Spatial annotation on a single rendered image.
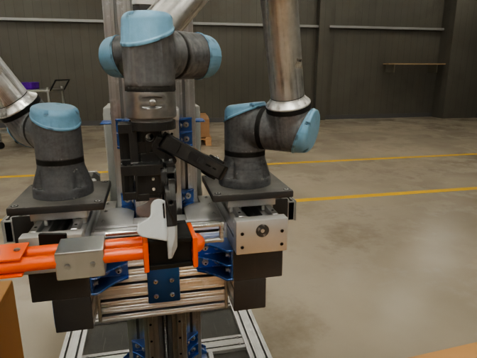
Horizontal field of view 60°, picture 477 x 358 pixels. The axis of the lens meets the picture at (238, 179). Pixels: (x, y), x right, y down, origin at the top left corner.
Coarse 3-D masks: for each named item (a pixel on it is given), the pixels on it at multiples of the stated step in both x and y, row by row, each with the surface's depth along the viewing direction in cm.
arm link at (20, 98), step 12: (0, 60) 103; (0, 72) 103; (12, 72) 107; (0, 84) 103; (12, 84) 105; (0, 96) 105; (12, 96) 106; (24, 96) 108; (36, 96) 110; (0, 108) 107; (12, 108) 106; (24, 108) 107; (12, 120) 107; (24, 120) 107; (12, 132) 111; (24, 144) 114
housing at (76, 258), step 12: (60, 240) 66; (72, 240) 66; (84, 240) 66; (96, 240) 66; (60, 252) 61; (72, 252) 61; (84, 252) 62; (96, 252) 62; (60, 264) 61; (72, 264) 62; (84, 264) 62; (96, 264) 63; (60, 276) 62; (72, 276) 62; (84, 276) 63
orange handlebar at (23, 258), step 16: (112, 240) 67; (128, 240) 68; (0, 256) 60; (16, 256) 60; (32, 256) 61; (48, 256) 61; (112, 256) 63; (128, 256) 64; (0, 272) 59; (16, 272) 60
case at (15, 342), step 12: (0, 288) 79; (12, 288) 82; (0, 300) 75; (12, 300) 82; (0, 312) 74; (12, 312) 81; (0, 324) 74; (12, 324) 81; (0, 336) 73; (12, 336) 80; (0, 348) 73; (12, 348) 80
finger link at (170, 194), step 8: (168, 176) 63; (168, 184) 62; (168, 192) 61; (168, 200) 61; (168, 208) 62; (176, 208) 61; (168, 216) 62; (176, 216) 62; (168, 224) 62; (176, 224) 62
